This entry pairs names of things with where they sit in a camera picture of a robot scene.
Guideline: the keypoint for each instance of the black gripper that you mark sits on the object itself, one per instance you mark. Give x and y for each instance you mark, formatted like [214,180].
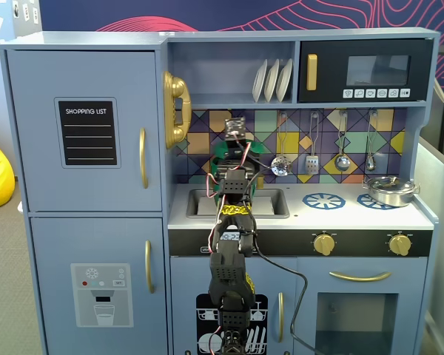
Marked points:
[232,149]

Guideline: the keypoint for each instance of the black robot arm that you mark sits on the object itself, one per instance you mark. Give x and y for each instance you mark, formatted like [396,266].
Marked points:
[227,273]

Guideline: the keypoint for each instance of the green recipient lid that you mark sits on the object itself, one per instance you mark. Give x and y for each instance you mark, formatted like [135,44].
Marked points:
[257,146]

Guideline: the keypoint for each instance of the silver metal pot lid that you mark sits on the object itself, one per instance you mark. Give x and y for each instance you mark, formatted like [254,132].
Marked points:
[388,182]

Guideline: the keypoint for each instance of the metal skimmer spoon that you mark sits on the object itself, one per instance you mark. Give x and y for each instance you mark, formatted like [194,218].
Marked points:
[281,165]

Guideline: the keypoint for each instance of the grey toy sink basin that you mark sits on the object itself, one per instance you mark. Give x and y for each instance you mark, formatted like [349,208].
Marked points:
[277,201]

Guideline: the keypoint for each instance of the metal slotted spatula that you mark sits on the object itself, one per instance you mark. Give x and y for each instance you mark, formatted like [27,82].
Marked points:
[312,164]

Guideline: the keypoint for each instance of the white toy plate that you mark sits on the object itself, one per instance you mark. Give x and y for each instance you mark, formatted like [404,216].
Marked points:
[271,81]
[284,79]
[259,83]

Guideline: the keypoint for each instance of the gold toy telephone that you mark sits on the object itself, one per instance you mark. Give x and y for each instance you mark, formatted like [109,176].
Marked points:
[177,88]

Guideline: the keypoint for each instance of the metal ladle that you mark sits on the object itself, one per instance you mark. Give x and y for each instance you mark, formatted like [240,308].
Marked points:
[342,162]

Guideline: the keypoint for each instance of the gold stove knob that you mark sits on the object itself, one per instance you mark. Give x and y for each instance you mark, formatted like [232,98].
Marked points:
[399,245]
[323,245]

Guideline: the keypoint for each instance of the dishwasher door with dish print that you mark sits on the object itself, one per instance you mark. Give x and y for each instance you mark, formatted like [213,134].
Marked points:
[185,281]

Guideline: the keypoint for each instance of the metal serving spoon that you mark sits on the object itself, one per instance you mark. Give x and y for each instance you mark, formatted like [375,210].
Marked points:
[370,162]

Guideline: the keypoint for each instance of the black toy microwave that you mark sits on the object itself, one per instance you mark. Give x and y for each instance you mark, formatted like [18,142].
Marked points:
[333,70]

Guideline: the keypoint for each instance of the oven door with window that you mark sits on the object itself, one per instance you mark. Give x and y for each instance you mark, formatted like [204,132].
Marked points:
[307,307]

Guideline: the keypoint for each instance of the silver metal pot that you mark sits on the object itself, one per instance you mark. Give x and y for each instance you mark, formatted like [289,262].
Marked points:
[392,197]

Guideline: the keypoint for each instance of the freezer door with dispenser print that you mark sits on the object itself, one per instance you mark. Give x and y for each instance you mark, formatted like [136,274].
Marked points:
[59,244]

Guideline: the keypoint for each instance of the blue toy kitchen unit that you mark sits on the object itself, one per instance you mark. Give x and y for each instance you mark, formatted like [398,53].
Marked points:
[89,40]

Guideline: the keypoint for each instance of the fridge door with shopping list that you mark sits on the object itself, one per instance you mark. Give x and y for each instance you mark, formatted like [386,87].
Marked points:
[33,155]

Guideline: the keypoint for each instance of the grey office partition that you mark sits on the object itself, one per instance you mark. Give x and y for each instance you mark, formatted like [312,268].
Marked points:
[440,222]

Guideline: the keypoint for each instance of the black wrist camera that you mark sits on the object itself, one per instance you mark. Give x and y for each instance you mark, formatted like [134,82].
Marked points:
[235,127]

